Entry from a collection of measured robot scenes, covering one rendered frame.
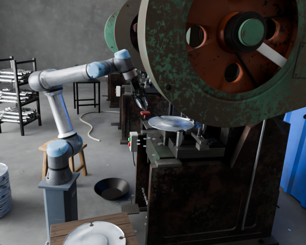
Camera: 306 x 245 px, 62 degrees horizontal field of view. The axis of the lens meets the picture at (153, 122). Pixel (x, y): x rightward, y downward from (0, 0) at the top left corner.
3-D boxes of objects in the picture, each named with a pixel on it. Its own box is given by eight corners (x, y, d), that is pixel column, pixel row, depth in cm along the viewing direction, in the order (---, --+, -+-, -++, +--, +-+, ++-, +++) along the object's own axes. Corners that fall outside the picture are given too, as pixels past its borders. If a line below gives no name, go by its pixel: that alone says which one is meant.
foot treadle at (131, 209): (122, 220, 170) (122, 214, 169) (120, 211, 180) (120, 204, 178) (203, 212, 183) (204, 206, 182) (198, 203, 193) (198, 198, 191)
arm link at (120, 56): (114, 52, 138) (128, 46, 136) (123, 70, 143) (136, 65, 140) (110, 55, 132) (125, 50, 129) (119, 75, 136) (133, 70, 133)
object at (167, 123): (177, 114, 179) (177, 113, 179) (203, 128, 155) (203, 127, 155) (140, 119, 166) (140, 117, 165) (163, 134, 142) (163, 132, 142)
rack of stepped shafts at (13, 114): (26, 136, 324) (18, 60, 294) (-7, 132, 329) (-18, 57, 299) (44, 125, 365) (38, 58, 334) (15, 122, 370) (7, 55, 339)
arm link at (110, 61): (91, 64, 133) (109, 57, 130) (100, 62, 143) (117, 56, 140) (96, 78, 135) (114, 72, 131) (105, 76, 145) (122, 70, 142)
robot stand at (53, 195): (43, 247, 159) (37, 185, 145) (56, 226, 177) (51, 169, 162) (72, 250, 158) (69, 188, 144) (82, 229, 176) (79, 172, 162)
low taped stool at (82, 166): (41, 180, 231) (38, 147, 220) (57, 168, 253) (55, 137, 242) (74, 188, 222) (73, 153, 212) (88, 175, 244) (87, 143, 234)
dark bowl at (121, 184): (93, 206, 200) (93, 199, 198) (93, 185, 227) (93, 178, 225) (131, 203, 206) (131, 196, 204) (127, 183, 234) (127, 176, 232)
